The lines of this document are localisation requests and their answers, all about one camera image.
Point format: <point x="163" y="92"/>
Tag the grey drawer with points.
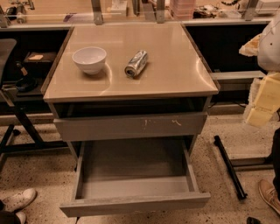
<point x="132" y="176"/>
<point x="130" y="126"/>

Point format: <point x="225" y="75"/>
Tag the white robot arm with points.
<point x="264" y="94"/>

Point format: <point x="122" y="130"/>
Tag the grey drawer cabinet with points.
<point x="121" y="81"/>

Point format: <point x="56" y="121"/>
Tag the grey top drawer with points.
<point x="130" y="126"/>

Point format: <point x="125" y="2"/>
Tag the silver crushed soda can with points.
<point x="136" y="64"/>

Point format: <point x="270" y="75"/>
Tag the white ceramic bowl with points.
<point x="90" y="60"/>

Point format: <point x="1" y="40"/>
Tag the pink stacked bins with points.
<point x="182" y="9"/>

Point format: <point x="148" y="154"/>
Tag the dark box with note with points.
<point x="39" y="59"/>

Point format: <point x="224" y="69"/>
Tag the black office chair left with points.
<point x="6" y="47"/>

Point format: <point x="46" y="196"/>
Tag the brown shoe right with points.
<point x="269" y="194"/>

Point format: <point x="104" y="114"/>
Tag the white sneaker upper left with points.
<point x="19" y="200"/>

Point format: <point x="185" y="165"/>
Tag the white sneaker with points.
<point x="20" y="217"/>
<point x="19" y="200"/>

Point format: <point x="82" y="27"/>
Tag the white sneaker lower left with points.
<point x="20" y="217"/>

